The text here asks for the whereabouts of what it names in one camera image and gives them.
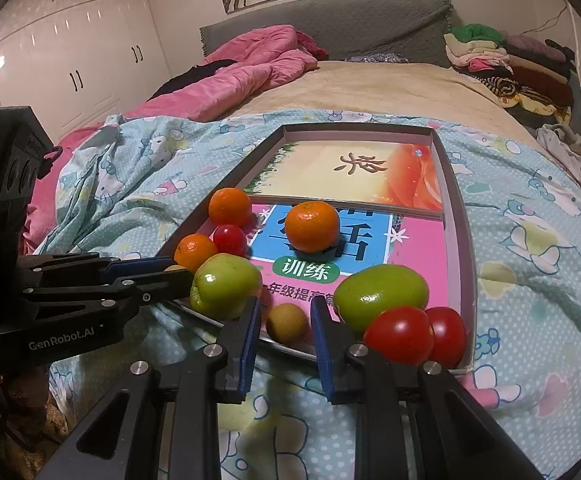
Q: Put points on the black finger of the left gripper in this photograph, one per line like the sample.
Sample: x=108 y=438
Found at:
x=50 y=271
x=114 y=303

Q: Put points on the white crumpled cloth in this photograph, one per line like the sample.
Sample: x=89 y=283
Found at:
x=564 y=145

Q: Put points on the red cherry tomato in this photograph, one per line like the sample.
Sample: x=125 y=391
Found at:
x=449 y=337
x=402 y=335
x=230 y=239

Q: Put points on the shallow grey cardboard box tray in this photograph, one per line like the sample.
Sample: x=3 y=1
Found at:
x=461 y=269

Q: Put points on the pink chinese workbook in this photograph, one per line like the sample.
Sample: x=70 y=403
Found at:
x=367 y=238

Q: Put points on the grey bed headboard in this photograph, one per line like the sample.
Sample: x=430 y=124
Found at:
x=344 y=28

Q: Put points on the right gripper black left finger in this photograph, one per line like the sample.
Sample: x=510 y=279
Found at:
x=120 y=438

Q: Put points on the beige bed sheet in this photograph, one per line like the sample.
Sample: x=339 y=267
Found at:
x=410 y=89

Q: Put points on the small brown longan fruit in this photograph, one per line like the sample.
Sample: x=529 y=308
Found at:
x=287 y=323

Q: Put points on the white wardrobe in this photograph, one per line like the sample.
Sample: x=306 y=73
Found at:
x=75 y=62

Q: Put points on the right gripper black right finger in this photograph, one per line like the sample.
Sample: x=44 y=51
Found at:
x=411 y=422

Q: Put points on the pink padded blanket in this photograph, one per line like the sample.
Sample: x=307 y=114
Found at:
x=256 y=61

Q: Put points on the large orange tangerine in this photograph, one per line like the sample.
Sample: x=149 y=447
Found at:
x=230 y=206

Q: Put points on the smooth green apple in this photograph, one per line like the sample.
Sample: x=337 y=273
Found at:
x=361 y=297

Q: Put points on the green apple with stem dimple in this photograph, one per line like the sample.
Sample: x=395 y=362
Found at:
x=222 y=286

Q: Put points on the yellow orange chinese book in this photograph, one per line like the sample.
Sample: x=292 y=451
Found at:
x=394 y=174

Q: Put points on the stack of folded clothes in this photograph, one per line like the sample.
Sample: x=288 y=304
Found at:
x=535 y=81

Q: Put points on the hello kitty blue quilt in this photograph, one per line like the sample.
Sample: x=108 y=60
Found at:
x=131 y=182

